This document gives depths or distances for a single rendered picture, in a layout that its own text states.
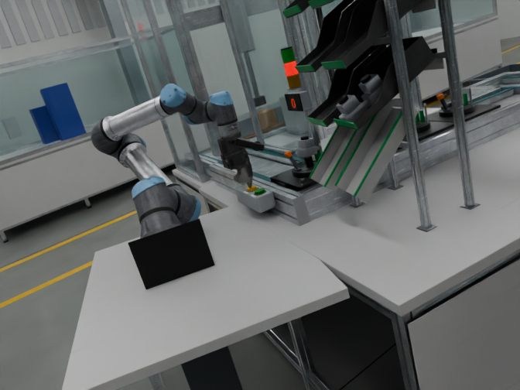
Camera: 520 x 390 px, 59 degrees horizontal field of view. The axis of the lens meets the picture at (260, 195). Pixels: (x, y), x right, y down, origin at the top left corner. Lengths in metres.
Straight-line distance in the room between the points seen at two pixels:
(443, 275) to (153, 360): 0.70
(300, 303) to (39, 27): 8.83
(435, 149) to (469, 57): 5.90
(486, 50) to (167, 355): 7.44
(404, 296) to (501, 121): 1.18
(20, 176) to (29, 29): 3.84
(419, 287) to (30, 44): 8.91
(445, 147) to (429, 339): 0.92
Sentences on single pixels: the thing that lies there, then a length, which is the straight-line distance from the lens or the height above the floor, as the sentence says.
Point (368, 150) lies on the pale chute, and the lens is 1.40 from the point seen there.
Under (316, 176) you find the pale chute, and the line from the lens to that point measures 1.50.
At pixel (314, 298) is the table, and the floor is 0.86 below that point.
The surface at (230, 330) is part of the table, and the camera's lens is 1.13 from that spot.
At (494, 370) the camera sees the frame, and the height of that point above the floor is 0.53.
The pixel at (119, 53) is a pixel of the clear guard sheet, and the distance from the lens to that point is 6.70.
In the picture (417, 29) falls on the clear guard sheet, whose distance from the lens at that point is 6.83.
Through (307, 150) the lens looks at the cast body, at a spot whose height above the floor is 1.06.
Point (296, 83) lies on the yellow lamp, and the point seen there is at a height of 1.28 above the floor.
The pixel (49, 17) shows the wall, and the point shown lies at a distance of 9.68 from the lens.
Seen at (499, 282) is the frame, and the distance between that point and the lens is 1.29.
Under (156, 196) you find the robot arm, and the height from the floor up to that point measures 1.10.
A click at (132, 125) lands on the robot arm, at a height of 1.31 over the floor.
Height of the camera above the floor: 1.46
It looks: 18 degrees down
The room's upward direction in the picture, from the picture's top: 16 degrees counter-clockwise
